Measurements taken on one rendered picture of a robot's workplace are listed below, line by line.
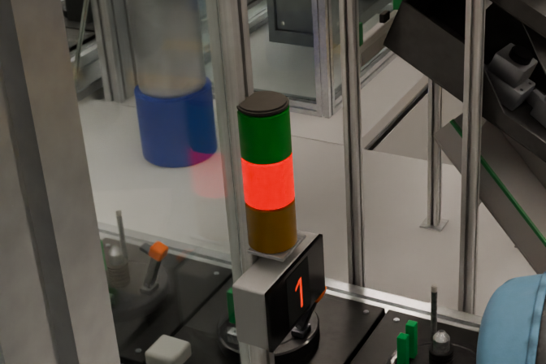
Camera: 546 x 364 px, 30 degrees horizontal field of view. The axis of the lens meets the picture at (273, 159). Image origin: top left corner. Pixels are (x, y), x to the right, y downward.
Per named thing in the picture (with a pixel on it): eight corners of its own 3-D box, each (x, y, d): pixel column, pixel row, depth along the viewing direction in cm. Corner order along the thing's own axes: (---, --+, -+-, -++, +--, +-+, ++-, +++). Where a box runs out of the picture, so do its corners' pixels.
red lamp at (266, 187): (303, 191, 102) (301, 147, 100) (279, 214, 98) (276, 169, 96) (259, 182, 104) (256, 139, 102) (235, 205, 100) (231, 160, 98)
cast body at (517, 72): (526, 100, 137) (550, 60, 132) (512, 112, 134) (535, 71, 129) (477, 65, 140) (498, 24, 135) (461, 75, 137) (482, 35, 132)
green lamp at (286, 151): (301, 146, 99) (298, 100, 97) (276, 168, 96) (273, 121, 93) (256, 138, 102) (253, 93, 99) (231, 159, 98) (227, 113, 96)
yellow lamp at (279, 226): (305, 233, 104) (303, 192, 102) (283, 258, 100) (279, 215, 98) (263, 223, 106) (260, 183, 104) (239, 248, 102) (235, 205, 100)
